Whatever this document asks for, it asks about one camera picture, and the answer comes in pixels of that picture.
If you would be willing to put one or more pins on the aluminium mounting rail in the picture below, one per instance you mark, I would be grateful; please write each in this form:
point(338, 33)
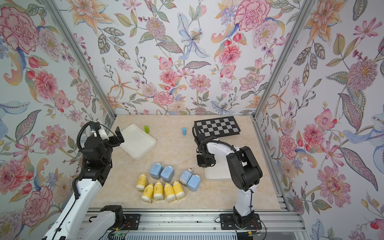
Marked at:
point(194, 224)

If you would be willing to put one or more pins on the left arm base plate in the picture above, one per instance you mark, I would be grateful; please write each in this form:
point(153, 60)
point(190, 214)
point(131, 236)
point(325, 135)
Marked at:
point(131, 223)

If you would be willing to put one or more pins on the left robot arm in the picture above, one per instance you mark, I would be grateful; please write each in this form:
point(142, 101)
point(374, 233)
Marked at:
point(68, 225)

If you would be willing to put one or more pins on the white tray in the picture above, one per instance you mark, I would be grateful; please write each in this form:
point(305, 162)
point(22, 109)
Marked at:
point(137, 142)
point(220, 171)

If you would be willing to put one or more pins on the yellow sharpener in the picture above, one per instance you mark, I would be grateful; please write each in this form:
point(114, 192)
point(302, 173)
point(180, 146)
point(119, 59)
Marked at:
point(148, 194)
point(158, 191)
point(169, 192)
point(142, 182)
point(178, 189)

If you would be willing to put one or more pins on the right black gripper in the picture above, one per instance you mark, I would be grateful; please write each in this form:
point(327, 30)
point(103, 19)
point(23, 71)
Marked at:
point(201, 163)

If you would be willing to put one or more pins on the green cylinder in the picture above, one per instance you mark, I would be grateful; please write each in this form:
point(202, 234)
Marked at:
point(147, 130)

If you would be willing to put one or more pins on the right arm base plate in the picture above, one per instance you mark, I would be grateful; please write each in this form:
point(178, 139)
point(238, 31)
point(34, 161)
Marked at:
point(236, 222)

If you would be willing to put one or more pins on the blue sharpener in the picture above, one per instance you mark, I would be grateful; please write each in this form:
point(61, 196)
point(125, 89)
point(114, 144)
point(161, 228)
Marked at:
point(186, 176)
point(156, 171)
point(194, 183)
point(167, 173)

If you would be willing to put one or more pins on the yellow sharpener far left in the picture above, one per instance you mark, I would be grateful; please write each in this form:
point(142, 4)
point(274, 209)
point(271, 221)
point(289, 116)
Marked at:
point(142, 182)

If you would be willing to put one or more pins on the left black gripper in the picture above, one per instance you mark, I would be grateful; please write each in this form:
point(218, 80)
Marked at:
point(119, 135)

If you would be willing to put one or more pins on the right white tray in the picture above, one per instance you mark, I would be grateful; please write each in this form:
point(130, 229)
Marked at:
point(220, 171)

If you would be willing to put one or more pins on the left white tray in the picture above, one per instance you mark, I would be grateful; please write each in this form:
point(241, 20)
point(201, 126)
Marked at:
point(137, 142)

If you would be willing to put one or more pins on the black white checkerboard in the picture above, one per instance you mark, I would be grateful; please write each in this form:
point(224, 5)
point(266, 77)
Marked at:
point(218, 127)

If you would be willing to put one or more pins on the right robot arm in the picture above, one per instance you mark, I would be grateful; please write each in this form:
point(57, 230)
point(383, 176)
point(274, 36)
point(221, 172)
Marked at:
point(245, 172)

